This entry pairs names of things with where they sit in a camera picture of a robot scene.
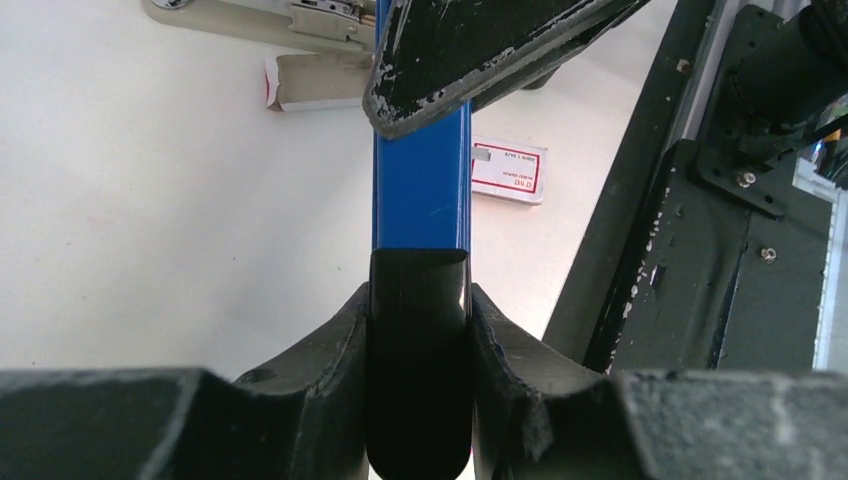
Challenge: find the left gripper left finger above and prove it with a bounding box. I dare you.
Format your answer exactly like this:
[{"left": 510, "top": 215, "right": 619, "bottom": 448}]
[{"left": 1, "top": 286, "right": 369, "bottom": 479}]

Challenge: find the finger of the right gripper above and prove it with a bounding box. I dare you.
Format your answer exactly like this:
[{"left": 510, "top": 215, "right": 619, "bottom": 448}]
[{"left": 362, "top": 0, "right": 644, "bottom": 139}]

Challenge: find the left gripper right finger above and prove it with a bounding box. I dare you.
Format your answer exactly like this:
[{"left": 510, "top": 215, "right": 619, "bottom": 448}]
[{"left": 471, "top": 286, "right": 847, "bottom": 479}]

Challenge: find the silver white stapler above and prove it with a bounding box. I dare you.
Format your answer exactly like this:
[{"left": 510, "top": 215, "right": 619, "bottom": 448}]
[{"left": 141, "top": 0, "right": 376, "bottom": 53}]

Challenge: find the red white staple box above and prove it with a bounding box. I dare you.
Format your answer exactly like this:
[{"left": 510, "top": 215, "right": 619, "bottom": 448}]
[{"left": 471, "top": 135, "right": 548, "bottom": 205}]

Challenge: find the staple box tray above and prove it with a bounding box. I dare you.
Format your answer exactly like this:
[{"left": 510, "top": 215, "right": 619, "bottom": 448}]
[{"left": 264, "top": 53, "right": 373, "bottom": 112}]

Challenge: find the blue black stapler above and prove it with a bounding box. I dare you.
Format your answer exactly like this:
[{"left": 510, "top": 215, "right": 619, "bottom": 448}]
[{"left": 365, "top": 107, "right": 473, "bottom": 479}]

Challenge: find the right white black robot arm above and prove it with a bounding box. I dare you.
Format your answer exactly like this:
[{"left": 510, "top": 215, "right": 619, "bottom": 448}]
[{"left": 362, "top": 1, "right": 847, "bottom": 161}]

